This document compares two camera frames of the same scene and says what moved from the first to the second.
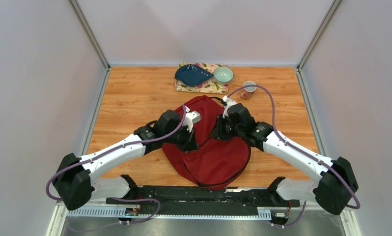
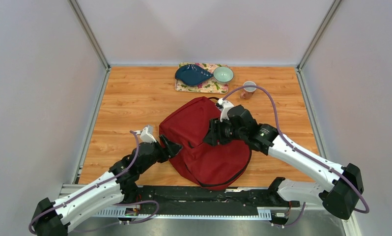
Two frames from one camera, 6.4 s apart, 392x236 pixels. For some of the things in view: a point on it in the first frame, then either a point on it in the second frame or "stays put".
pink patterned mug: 248,92 stays put
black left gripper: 190,144 → 172,149
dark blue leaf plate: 190,74 stays put
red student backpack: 216,163 stays put
